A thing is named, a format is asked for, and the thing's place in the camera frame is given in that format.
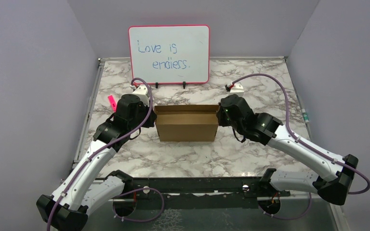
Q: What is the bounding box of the brown cardboard box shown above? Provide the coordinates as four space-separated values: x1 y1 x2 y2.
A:
154 104 219 142

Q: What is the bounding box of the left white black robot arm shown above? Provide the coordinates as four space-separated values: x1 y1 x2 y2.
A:
36 93 156 231

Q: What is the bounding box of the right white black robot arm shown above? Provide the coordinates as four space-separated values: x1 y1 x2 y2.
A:
217 94 358 205

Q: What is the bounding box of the pink marker pen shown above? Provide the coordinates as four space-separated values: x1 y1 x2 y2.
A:
107 95 117 112

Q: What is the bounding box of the pink framed whiteboard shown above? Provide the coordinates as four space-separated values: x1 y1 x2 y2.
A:
128 25 210 85

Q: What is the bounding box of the green white marker pen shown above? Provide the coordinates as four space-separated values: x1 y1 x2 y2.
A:
302 108 309 124

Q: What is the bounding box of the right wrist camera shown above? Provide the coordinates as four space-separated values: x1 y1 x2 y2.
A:
225 82 245 97

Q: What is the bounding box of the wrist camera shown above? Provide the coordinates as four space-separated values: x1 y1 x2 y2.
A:
225 82 245 97
130 85 150 106

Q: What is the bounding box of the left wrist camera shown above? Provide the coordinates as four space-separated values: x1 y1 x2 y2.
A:
130 85 150 106

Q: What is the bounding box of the aluminium front rail frame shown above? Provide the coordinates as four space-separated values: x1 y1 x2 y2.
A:
48 177 341 231

